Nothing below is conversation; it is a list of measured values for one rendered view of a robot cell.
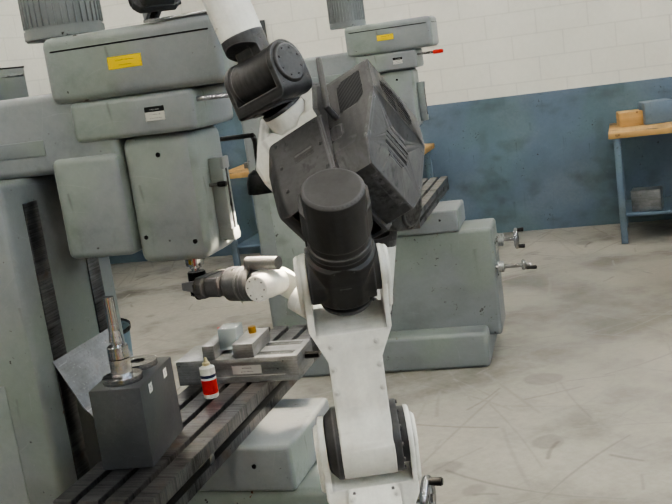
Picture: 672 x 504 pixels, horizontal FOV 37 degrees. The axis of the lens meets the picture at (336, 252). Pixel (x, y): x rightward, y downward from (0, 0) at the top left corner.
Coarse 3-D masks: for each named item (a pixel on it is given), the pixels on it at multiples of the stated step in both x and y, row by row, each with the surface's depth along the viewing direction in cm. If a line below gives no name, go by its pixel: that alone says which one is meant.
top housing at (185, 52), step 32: (96, 32) 237; (128, 32) 233; (160, 32) 231; (192, 32) 229; (64, 64) 240; (96, 64) 237; (128, 64) 235; (160, 64) 233; (192, 64) 231; (224, 64) 229; (64, 96) 242; (96, 96) 240
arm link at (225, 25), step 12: (204, 0) 198; (216, 0) 196; (228, 0) 196; (240, 0) 196; (216, 12) 196; (228, 12) 196; (240, 12) 196; (252, 12) 198; (216, 24) 198; (228, 24) 196; (240, 24) 196; (252, 24) 197; (228, 36) 197
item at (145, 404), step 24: (144, 360) 231; (168, 360) 235; (120, 384) 218; (144, 384) 219; (168, 384) 233; (96, 408) 218; (120, 408) 217; (144, 408) 217; (168, 408) 232; (96, 432) 220; (120, 432) 219; (144, 432) 218; (168, 432) 230; (120, 456) 220; (144, 456) 219
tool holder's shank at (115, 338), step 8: (112, 296) 219; (104, 304) 218; (112, 304) 218; (112, 312) 218; (112, 320) 219; (112, 328) 219; (112, 336) 219; (120, 336) 220; (112, 344) 220; (120, 344) 220
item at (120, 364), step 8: (120, 352) 219; (128, 352) 221; (112, 360) 219; (120, 360) 219; (128, 360) 221; (112, 368) 220; (120, 368) 220; (128, 368) 221; (112, 376) 221; (120, 376) 220
